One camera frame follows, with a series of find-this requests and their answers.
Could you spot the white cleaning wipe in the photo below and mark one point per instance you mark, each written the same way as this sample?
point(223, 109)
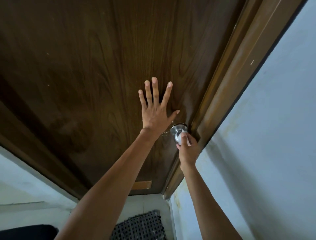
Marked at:
point(184, 139)

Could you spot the silver door knob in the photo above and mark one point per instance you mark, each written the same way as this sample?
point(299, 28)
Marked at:
point(175, 131)

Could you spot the person's left thumb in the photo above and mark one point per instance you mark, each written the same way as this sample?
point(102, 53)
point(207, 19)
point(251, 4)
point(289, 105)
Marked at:
point(173, 115)

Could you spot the person's right fingers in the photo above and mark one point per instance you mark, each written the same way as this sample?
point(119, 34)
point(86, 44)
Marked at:
point(188, 140)

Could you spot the person's left forearm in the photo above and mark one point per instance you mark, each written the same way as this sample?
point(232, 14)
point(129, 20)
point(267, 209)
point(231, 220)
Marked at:
point(108, 190)

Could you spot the black object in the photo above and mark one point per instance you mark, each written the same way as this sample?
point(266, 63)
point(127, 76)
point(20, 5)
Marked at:
point(27, 233)

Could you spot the person's right forearm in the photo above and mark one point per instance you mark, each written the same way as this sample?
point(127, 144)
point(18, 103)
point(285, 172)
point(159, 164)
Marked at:
point(207, 205)

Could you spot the brown wooden door frame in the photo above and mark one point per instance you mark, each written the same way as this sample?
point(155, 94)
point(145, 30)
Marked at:
point(237, 74)

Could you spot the person's left little finger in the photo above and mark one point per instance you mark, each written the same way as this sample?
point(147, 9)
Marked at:
point(142, 99)

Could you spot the dark brown wooden door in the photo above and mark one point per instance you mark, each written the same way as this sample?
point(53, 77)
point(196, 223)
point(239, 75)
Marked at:
point(93, 74)

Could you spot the black woven floor mat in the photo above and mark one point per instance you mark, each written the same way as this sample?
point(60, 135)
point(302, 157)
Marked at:
point(139, 227)

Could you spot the person's right hand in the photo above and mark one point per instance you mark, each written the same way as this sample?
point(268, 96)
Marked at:
point(188, 150)

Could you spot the person's left middle finger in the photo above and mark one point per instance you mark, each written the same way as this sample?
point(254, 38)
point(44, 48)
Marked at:
point(155, 90)

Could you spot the person's left hand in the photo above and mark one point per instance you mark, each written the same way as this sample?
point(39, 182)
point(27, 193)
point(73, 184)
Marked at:
point(154, 116)

